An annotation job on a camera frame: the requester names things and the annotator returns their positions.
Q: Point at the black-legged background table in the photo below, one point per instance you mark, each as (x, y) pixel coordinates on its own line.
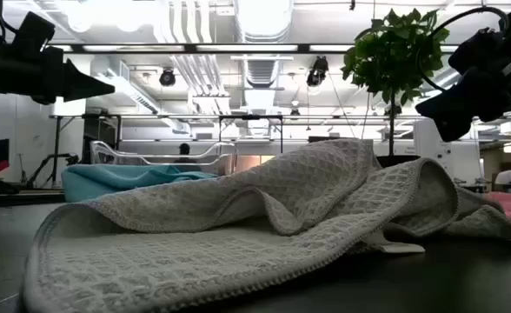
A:
(57, 148)

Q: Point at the light blue microfiber towel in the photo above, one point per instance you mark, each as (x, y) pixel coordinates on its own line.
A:
(121, 182)

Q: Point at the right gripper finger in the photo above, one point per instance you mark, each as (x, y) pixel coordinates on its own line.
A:
(451, 113)

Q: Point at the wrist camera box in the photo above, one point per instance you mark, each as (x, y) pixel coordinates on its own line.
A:
(34, 30)
(477, 50)

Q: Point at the black hanging spotlight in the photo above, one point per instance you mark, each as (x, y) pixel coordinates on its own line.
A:
(317, 74)
(167, 78)

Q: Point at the black plant pot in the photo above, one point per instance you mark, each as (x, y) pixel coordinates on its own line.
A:
(396, 160)

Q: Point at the white pillar with signs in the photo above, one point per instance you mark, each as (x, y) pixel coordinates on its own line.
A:
(431, 148)

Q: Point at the clear plastic bin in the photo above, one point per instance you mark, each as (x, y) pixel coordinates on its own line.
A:
(160, 156)

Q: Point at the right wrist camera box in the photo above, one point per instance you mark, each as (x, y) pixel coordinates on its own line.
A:
(477, 50)

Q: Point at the black metal frame stand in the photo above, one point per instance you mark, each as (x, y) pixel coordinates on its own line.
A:
(251, 117)

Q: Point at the black metal table frame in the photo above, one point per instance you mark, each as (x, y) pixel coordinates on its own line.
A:
(16, 199)

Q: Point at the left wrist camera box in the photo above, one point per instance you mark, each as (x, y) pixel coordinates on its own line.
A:
(34, 30)

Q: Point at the black background robot arm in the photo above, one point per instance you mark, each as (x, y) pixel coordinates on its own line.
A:
(57, 156)

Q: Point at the green leafy plant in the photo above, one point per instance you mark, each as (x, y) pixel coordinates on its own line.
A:
(390, 56)

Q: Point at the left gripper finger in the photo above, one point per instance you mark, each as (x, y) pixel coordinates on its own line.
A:
(81, 82)

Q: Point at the white waffle microfiber towel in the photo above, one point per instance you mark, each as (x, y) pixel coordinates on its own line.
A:
(238, 261)

